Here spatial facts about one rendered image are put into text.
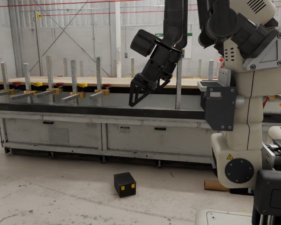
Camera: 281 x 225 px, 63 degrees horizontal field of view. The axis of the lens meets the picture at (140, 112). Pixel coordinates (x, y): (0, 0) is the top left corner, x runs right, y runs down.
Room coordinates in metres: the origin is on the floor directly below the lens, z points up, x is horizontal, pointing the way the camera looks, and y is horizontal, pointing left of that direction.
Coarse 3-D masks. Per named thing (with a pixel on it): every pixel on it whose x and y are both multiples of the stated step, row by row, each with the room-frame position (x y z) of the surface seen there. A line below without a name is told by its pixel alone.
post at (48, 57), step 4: (48, 56) 2.23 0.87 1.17; (48, 60) 2.23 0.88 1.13; (48, 64) 2.23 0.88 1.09; (48, 68) 2.23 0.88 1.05; (48, 72) 2.23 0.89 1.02; (52, 72) 2.25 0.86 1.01; (48, 76) 2.23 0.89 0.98; (52, 76) 2.25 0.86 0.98; (48, 80) 2.23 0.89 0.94; (52, 80) 2.24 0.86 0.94; (52, 84) 2.24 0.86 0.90; (52, 88) 2.23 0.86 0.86; (52, 96) 2.22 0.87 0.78; (52, 100) 2.22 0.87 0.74
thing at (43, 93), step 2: (62, 88) 2.35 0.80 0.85; (52, 90) 2.19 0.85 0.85; (54, 90) 2.20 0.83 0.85; (62, 90) 2.34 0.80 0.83; (42, 92) 2.03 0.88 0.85; (44, 92) 2.03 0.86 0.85; (46, 92) 2.07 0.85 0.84; (48, 92) 2.09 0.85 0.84; (50, 92) 2.13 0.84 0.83; (52, 92) 2.16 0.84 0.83; (54, 92) 2.20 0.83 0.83; (34, 94) 1.93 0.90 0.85; (36, 94) 1.93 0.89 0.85; (38, 94) 1.95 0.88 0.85; (40, 94) 1.97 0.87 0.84; (42, 94) 2.00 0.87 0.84; (44, 94) 2.03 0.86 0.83; (46, 94) 2.06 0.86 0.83; (48, 94) 2.09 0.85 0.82; (34, 96) 1.93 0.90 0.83; (36, 96) 1.93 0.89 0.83; (38, 96) 1.95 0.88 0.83; (40, 96) 1.97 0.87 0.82
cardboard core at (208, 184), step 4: (204, 180) 1.90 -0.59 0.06; (208, 180) 1.86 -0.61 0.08; (212, 180) 1.86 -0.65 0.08; (204, 184) 1.89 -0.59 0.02; (208, 184) 1.82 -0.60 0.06; (212, 184) 1.82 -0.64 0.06; (216, 184) 1.82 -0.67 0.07; (220, 184) 1.81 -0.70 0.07; (204, 188) 1.86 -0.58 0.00; (208, 188) 1.82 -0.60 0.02; (212, 188) 1.82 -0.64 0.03; (216, 188) 1.81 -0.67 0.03; (220, 188) 1.80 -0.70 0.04; (224, 188) 1.79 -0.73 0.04
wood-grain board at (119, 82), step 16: (0, 80) 2.65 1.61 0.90; (16, 80) 2.65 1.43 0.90; (32, 80) 2.65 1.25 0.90; (64, 80) 2.65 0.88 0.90; (80, 80) 2.65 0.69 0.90; (96, 80) 2.65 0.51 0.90; (112, 80) 2.65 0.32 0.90; (128, 80) 2.65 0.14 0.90; (160, 80) 2.65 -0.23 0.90; (176, 80) 2.65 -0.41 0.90; (192, 80) 2.65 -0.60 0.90
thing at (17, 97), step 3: (27, 93) 2.19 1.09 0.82; (30, 93) 2.23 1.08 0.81; (12, 96) 2.00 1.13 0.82; (15, 96) 2.02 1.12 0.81; (18, 96) 2.06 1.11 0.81; (21, 96) 2.10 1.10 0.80; (24, 96) 2.13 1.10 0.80; (27, 96) 2.18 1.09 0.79; (9, 99) 1.98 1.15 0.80; (12, 99) 1.98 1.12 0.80; (15, 99) 2.02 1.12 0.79
